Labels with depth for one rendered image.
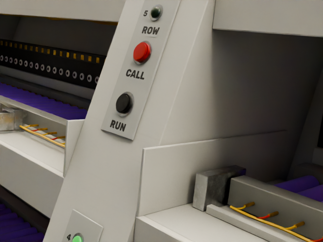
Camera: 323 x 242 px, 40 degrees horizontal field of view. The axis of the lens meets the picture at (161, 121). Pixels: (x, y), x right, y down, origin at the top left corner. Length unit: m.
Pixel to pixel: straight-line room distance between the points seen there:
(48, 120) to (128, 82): 0.18
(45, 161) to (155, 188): 0.15
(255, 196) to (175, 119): 0.08
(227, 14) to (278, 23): 0.04
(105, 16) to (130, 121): 0.13
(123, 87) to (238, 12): 0.11
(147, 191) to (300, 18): 0.15
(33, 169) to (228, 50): 0.21
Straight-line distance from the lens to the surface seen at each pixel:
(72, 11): 0.49
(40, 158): 0.45
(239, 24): 0.33
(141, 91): 0.34
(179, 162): 0.33
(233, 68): 0.37
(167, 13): 0.35
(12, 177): 0.48
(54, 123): 0.51
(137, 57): 0.35
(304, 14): 0.30
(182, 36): 0.34
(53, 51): 0.78
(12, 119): 0.55
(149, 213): 0.33
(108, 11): 0.43
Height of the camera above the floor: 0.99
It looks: 2 degrees up
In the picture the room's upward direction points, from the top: 19 degrees clockwise
